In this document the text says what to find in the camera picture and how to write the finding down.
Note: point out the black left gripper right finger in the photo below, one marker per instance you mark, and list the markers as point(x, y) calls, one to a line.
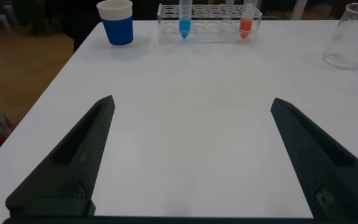
point(325, 161)

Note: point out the clear acrylic test tube rack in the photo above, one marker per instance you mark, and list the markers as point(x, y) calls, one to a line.
point(213, 30)

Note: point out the red pigment test tube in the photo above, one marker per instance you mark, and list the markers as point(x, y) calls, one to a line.
point(245, 27)

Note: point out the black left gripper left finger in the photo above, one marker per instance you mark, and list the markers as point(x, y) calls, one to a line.
point(73, 161)

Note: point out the clear glass beaker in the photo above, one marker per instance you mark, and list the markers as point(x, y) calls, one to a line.
point(350, 43)

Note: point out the blue pigment test tube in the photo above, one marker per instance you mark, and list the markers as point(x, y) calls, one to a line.
point(184, 27)

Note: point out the blue white paper cup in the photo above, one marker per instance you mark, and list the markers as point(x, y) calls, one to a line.
point(118, 30)

